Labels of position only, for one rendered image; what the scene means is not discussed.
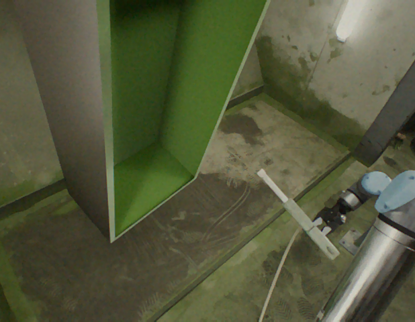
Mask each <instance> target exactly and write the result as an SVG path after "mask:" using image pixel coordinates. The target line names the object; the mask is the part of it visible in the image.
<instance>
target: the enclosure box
mask: <svg viewBox="0 0 415 322"><path fill-rule="evenodd" d="M12 2H13V4H14V7H15V12H16V15H17V19H18V22H19V26H20V29H21V31H22V35H23V37H24V42H25V44H26V49H27V52H28V56H29V59H30V62H31V64H32V68H33V72H34V76H35V79H36V84H37V87H38V91H39V93H40V96H41V99H42V103H43V106H44V110H45V114H46V118H47V120H48V125H49V128H50V130H51V133H52V138H53V140H54V145H55V148H56V153H57V155H58V159H59V162H60V167H61V170H62V174H63V175H64V179H65V182H66V186H67V189H68V193H69V195H70V196H71V197H72V198H73V199H74V201H75V202H76V203H78V204H79V207H80V208H82V210H83V211H84V212H85V214H86V215H87V216H88V217H89V218H90V220H92V222H93V223H94V224H95V225H96V226H97V228H98V229H99V230H100V231H101V233H102V234H103V235H104V237H106V238H107V239H108V240H109V242H110V243H112V242H113V241H114V240H116V239H117V238H119V237H120V236H122V234H123V233H125V232H126V231H127V230H129V229H130V228H131V227H133V226H135V225H136V224H137V223H139V222H140V220H142V219H143V218H145V217H146V216H148V215H149V214H151V213H152V212H153V211H154V210H155V209H157V207H159V206H160V205H162V204H163V203H165V202H166V201H168V200H169V199H170V198H171V197H172V196H174V195H176V193H178V192H179V191H180V190H181V189H183V188H184V187H186V186H187V185H188V184H189V183H191V182H193V181H194V180H195V179H196V178H197V175H198V173H199V170H200V168H201V165H202V163H203V160H204V158H205V156H206V155H207V152H208V150H209V147H210V145H211V142H212V140H213V138H214V135H215V132H216V130H217V128H218V125H219V123H220V120H222V116H223V114H224V112H225V110H226V107H227V104H228V102H229V99H230V97H231V94H232V91H233V89H234V86H235V85H236V83H237V81H238V78H239V76H240V73H241V71H242V68H243V66H244V63H245V61H246V58H247V56H248V53H249V51H250V50H251V48H252V45H253V42H254V40H255V38H256V36H257V32H258V30H259V28H260V26H261V22H262V20H263V19H264V17H265V14H266V12H267V9H268V6H269V4H270V2H271V0H12Z"/></svg>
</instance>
